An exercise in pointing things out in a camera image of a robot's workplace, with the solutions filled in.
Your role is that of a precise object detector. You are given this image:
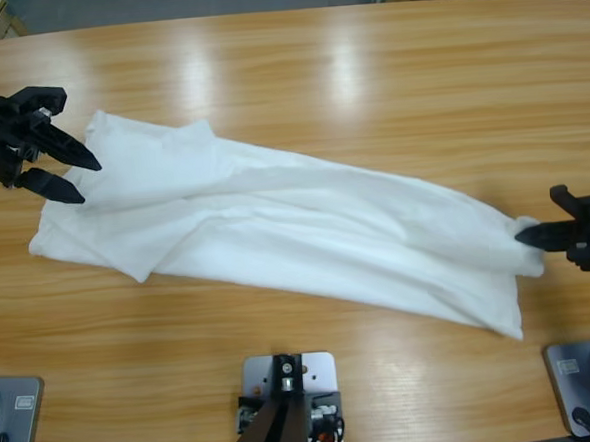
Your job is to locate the grey base plate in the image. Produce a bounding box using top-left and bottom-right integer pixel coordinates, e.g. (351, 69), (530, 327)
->
(0, 374), (48, 442)
(540, 332), (590, 441)

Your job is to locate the white mount block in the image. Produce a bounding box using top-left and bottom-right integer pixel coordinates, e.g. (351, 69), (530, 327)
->
(239, 349), (346, 442)

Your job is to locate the white t-shirt with small print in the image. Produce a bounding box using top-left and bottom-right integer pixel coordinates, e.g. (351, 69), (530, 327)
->
(20, 83), (552, 371)

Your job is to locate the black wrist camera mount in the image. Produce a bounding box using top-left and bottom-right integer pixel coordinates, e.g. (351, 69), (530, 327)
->
(8, 84), (68, 119)

